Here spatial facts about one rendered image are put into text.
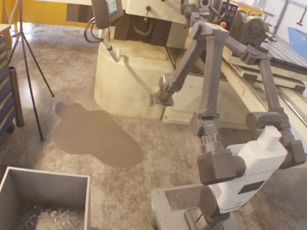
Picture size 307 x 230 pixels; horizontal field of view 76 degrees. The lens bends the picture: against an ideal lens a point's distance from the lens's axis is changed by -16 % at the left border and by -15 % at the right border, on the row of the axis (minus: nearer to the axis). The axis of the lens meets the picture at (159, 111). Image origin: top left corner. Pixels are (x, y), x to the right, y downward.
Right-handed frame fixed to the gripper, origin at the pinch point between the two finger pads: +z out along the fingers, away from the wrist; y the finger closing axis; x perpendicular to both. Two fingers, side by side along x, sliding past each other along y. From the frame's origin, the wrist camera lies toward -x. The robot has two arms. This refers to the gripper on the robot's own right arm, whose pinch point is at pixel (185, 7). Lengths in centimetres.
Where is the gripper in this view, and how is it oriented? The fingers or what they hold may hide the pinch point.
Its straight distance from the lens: 158.4
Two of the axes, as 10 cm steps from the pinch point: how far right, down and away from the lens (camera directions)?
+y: 9.9, -1.4, 0.6
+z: -1.3, -6.0, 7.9
